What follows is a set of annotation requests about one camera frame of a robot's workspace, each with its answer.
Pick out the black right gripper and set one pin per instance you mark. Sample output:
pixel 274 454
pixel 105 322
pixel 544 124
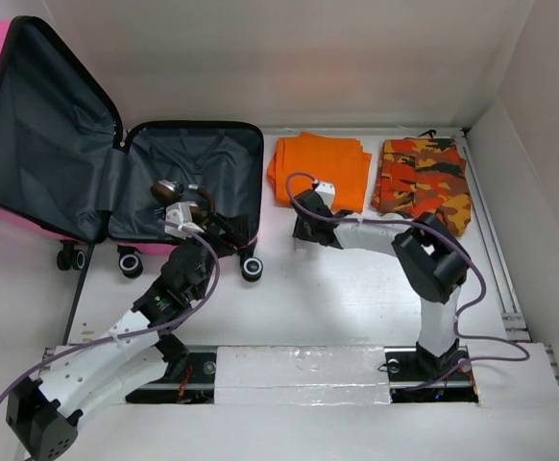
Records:
pixel 302 231

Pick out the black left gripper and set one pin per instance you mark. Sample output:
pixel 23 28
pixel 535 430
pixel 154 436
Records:
pixel 233 229

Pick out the brown leather headphones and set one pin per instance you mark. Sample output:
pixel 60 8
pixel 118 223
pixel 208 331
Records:
pixel 191 202

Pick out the orange cloth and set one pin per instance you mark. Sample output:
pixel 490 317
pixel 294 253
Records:
pixel 340 161

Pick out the orange camouflage garment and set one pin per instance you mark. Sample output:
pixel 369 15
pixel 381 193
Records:
pixel 423 175

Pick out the pink hard-shell suitcase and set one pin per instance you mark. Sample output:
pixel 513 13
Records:
pixel 70 169

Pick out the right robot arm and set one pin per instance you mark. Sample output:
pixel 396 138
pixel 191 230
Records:
pixel 428 255

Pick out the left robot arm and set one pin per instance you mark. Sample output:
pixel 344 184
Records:
pixel 46 406

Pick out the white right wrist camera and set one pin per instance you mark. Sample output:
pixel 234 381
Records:
pixel 326 191

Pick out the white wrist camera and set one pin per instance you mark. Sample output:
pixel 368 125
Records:
pixel 326 191
pixel 179 221

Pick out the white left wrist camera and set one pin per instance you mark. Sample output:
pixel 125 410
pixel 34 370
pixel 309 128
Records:
pixel 179 221

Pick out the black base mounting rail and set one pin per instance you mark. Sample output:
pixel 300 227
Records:
pixel 360 375

